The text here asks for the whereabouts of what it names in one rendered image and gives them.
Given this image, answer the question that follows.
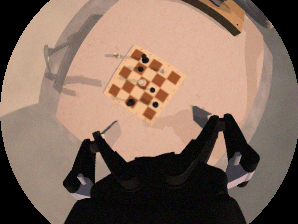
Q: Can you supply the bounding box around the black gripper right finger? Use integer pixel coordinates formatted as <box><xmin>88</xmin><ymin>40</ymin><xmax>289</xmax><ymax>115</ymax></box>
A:
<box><xmin>164</xmin><ymin>106</ymin><xmax>260</xmax><ymax>189</ymax></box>

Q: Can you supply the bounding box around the brown and tan chessboard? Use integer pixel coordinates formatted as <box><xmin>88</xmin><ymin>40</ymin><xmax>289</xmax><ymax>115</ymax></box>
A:
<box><xmin>104</xmin><ymin>44</ymin><xmax>186</xmax><ymax>125</ymax></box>

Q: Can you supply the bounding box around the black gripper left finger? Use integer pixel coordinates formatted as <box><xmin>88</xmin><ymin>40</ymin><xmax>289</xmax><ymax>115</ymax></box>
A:
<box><xmin>63</xmin><ymin>120</ymin><xmax>141</xmax><ymax>201</ymax></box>

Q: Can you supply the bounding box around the white chess king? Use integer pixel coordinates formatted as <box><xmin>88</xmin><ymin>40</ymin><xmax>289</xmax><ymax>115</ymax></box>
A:
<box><xmin>138</xmin><ymin>79</ymin><xmax>146</xmax><ymax>86</ymax></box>

